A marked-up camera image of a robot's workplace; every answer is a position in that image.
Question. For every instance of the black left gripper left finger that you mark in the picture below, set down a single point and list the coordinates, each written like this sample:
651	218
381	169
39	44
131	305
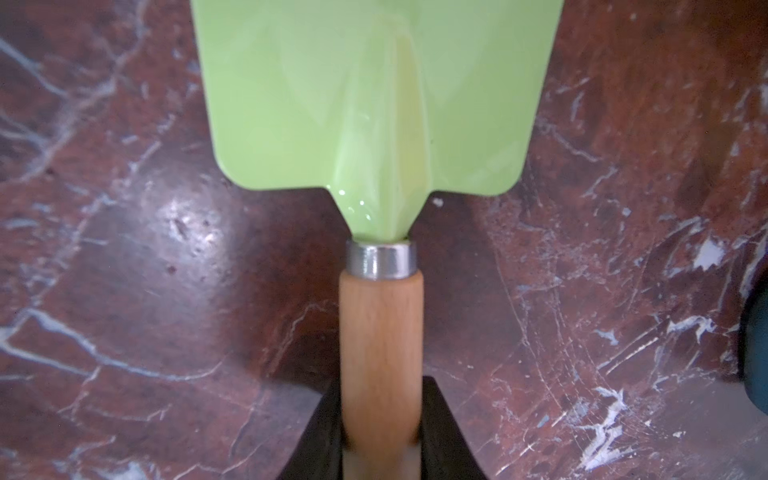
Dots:
318	454

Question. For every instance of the dark teal storage box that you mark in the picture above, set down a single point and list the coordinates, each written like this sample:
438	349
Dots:
755	349

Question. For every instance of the green shovel wooden handle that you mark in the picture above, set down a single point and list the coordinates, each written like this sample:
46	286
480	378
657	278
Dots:
380	103

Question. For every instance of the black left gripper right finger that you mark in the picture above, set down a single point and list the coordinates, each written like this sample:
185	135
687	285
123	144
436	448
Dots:
445	453

